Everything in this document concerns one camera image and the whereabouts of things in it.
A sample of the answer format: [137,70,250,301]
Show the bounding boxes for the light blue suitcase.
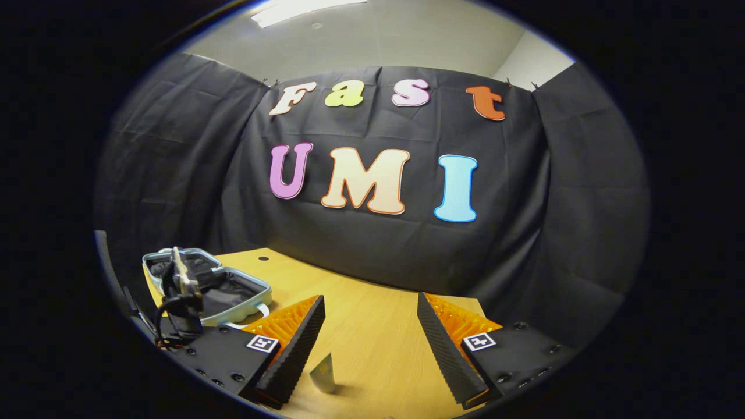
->
[143,247,273,329]

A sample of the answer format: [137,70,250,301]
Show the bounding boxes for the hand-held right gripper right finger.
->
[417,292,583,408]

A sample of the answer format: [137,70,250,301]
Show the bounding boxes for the black cable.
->
[154,294,202,349]

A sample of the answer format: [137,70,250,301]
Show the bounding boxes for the white skincare tube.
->
[308,351,338,394]

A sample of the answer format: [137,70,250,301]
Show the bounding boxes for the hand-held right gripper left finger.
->
[169,295,327,410]

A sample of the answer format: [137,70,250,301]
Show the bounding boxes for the ceiling light panel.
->
[251,0,367,29]

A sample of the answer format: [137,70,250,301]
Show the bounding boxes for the black backdrop cloth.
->
[93,52,651,350]

